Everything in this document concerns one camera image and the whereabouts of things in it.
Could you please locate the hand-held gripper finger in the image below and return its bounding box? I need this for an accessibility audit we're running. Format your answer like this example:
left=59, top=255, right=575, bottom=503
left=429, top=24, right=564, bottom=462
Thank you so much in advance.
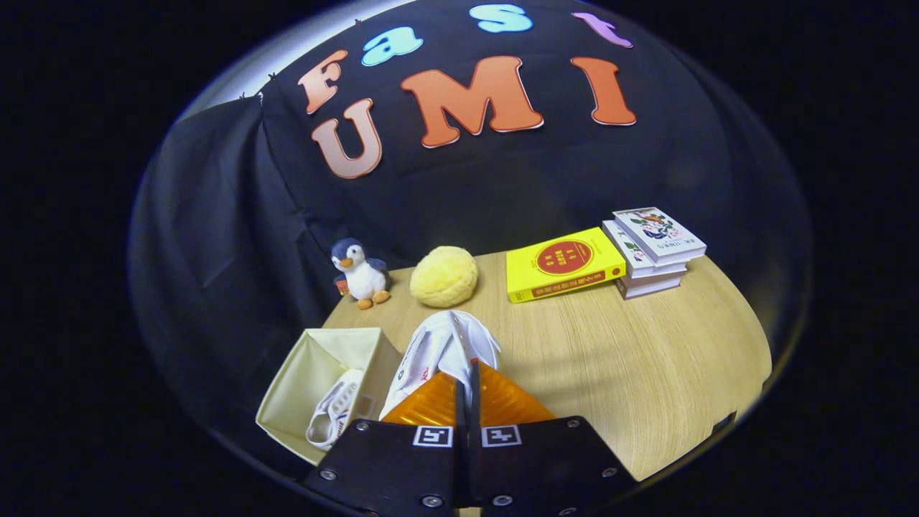
left=305, top=370, right=467, bottom=517
left=470, top=361, right=640, bottom=517

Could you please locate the white canvas shoe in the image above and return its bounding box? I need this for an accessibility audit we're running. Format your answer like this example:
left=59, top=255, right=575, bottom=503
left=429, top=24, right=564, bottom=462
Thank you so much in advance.
left=378, top=310, right=501, bottom=421
left=305, top=368, right=365, bottom=452

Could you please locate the cream fabric storage box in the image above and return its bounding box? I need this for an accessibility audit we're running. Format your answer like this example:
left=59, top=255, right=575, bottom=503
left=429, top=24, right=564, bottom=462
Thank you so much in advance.
left=256, top=327, right=404, bottom=466

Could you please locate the yellow round plush bun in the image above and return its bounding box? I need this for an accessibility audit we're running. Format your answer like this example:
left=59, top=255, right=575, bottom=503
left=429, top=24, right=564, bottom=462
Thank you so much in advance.
left=410, top=246, right=479, bottom=308

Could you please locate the penguin plush toy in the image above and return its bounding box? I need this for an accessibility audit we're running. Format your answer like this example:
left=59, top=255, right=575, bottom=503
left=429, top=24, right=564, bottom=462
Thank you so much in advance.
left=331, top=238, right=393, bottom=310

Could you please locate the yellow book with red circle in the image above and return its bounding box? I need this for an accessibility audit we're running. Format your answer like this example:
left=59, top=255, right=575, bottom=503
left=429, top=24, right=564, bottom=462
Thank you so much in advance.
left=506, top=227, right=627, bottom=304

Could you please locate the white floral cover book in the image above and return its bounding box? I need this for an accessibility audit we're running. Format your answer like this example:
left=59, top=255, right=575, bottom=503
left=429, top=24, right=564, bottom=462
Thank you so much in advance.
left=612, top=207, right=707, bottom=264

